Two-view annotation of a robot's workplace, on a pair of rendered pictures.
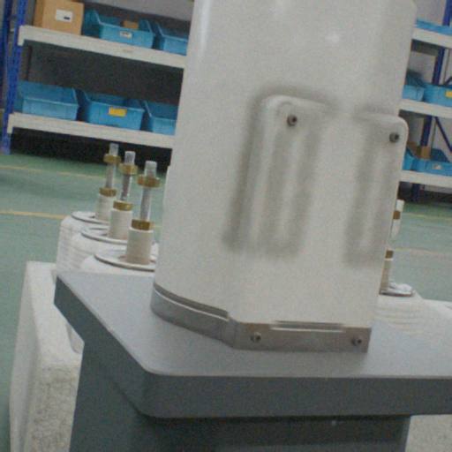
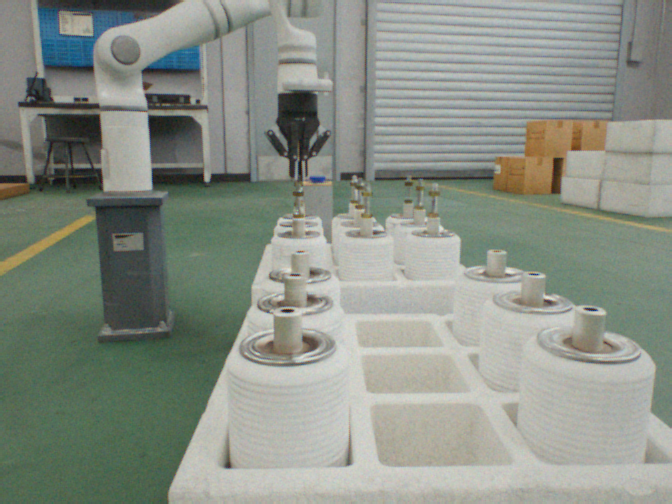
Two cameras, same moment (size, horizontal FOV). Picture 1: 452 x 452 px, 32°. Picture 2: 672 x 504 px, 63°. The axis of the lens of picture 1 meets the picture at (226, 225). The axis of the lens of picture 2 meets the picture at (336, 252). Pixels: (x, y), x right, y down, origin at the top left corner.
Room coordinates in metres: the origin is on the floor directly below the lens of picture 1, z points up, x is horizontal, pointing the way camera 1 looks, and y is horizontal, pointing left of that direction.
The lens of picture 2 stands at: (1.05, -1.06, 0.41)
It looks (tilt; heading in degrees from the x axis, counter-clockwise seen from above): 11 degrees down; 104
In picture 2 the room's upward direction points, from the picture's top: straight up
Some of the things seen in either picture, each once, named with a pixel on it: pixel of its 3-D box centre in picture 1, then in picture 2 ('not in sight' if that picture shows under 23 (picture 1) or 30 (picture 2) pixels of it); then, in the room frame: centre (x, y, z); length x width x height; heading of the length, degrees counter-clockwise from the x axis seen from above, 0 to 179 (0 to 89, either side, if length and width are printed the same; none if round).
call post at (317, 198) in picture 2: not in sight; (317, 246); (0.68, 0.25, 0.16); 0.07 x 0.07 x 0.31; 17
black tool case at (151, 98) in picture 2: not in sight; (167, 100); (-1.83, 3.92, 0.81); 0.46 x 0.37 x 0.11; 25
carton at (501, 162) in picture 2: not in sight; (515, 173); (1.44, 4.20, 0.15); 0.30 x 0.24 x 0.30; 24
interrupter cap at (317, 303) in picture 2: not in sight; (295, 304); (0.89, -0.56, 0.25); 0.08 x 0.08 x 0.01
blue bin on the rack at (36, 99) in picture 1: (42, 100); not in sight; (5.28, 1.32, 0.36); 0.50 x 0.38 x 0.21; 26
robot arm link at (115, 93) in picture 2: not in sight; (121, 74); (0.34, -0.02, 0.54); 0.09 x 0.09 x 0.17; 45
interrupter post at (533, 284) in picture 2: not in sight; (532, 290); (1.11, -0.50, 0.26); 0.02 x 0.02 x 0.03
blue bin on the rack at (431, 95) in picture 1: (432, 94); not in sight; (6.59, -1.48, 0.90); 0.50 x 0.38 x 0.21; 24
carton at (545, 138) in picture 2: not in sight; (548, 139); (1.67, 3.96, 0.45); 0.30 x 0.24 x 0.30; 117
